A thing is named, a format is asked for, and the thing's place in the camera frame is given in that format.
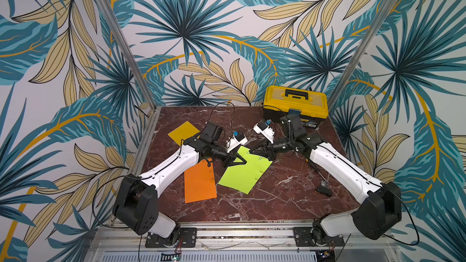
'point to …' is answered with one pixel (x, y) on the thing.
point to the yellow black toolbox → (279, 100)
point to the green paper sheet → (244, 178)
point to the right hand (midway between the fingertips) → (252, 150)
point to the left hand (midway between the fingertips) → (242, 164)
